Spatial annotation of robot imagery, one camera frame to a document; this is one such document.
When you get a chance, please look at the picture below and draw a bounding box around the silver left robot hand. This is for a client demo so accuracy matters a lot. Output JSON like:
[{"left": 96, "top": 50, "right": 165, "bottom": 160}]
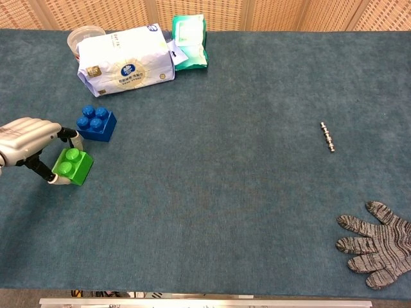
[{"left": 0, "top": 117, "right": 85, "bottom": 186}]

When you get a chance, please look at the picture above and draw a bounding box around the green toy brick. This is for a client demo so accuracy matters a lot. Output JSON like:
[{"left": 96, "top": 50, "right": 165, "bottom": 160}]
[{"left": 51, "top": 148, "right": 94, "bottom": 187}]

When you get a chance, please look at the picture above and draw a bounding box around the blue toy brick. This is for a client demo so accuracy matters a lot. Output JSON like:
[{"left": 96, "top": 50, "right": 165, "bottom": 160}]
[{"left": 76, "top": 105, "right": 118, "bottom": 143}]

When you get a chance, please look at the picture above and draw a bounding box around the clear round plastic container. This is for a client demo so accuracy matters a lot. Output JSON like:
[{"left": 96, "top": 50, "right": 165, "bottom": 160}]
[{"left": 67, "top": 25, "right": 107, "bottom": 60}]

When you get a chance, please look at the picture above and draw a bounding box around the white tissue pack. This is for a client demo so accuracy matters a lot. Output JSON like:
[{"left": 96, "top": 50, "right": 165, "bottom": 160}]
[{"left": 76, "top": 22, "right": 189, "bottom": 98}]

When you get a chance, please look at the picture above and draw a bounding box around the green wet wipes pack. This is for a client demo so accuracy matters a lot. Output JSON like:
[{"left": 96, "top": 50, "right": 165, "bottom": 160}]
[{"left": 171, "top": 14, "right": 209, "bottom": 71}]

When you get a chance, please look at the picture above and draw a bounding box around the teal felt table cloth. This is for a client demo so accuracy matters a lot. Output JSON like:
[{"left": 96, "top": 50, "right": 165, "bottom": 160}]
[{"left": 0, "top": 28, "right": 411, "bottom": 296}]

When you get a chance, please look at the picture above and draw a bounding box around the woven bamboo folding screen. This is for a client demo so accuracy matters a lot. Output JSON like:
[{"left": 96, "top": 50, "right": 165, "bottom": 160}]
[{"left": 0, "top": 0, "right": 411, "bottom": 32}]

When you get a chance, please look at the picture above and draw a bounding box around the small metal beaded rod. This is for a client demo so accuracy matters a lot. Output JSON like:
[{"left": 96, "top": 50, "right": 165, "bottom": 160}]
[{"left": 319, "top": 121, "right": 337, "bottom": 153}]

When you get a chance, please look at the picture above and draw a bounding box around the grey striped knitted glove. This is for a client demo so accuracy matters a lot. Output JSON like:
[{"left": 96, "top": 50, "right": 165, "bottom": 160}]
[{"left": 335, "top": 201, "right": 411, "bottom": 291}]

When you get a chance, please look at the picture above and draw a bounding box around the aluminium profile rail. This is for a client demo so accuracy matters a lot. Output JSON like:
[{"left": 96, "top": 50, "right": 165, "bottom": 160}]
[{"left": 39, "top": 297, "right": 373, "bottom": 308}]

